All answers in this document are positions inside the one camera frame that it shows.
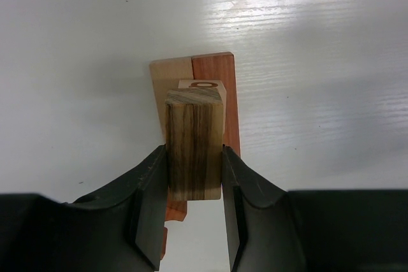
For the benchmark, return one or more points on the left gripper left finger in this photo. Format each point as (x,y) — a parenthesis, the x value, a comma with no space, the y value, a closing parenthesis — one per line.
(118,227)

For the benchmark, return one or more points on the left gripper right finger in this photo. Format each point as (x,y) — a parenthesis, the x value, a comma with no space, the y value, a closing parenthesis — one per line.
(270,229)

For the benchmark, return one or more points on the reddish long wood block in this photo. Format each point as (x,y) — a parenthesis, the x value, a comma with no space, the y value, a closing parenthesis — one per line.
(210,70)

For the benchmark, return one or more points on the letter Q wood cube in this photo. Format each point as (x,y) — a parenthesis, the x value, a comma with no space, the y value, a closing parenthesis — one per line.
(207,88)

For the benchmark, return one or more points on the light rectangular wood block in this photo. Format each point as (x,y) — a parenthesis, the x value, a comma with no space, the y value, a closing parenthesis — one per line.
(194,140)

